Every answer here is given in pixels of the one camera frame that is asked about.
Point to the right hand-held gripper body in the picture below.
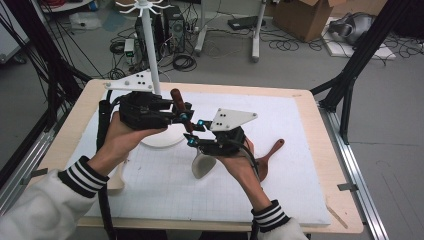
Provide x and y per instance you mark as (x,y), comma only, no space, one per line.
(230,140)

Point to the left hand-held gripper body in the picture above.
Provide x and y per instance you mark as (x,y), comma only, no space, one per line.
(140,110)

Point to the dark wooden spoon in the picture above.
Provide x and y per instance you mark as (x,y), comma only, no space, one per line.
(270,155)

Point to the white utensil rack stand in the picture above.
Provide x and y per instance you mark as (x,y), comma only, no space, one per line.
(150,50)

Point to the beige ladle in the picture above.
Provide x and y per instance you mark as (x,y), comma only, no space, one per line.
(116,183)

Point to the person's right hand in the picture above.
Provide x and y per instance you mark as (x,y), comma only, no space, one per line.
(241,166)

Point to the person's left hand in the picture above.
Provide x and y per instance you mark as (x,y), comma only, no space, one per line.
(116,143)

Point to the white grid mat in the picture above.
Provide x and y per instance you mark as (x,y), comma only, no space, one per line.
(166,200)

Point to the white power adapter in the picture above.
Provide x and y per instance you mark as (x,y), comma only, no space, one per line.
(129,46)

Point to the black computer tower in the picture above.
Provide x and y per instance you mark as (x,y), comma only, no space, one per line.
(175,30)
(160,33)

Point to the white desk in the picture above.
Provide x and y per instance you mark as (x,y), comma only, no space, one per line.
(256,40)

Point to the clear plastic bag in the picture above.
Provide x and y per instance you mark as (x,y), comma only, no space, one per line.
(85,21)

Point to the black flat box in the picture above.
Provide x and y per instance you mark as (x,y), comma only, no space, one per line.
(245,22)

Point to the metal table clamp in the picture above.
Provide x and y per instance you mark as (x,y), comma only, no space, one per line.
(35,175)
(346,187)

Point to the round white table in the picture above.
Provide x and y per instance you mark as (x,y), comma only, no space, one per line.
(66,8)

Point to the large cardboard box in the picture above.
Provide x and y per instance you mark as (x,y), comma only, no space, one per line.
(300,20)

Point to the white cabinet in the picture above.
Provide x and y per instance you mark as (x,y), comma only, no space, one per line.
(11,40)

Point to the white foam board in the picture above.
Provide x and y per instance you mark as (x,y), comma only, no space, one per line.
(366,52)

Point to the grey backpack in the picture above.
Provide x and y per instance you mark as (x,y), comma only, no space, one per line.
(360,26)

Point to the black frame post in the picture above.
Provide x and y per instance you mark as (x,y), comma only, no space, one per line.
(50,66)
(360,56)

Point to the aluminium rail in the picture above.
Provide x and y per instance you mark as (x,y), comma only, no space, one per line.
(23,160)
(360,186)

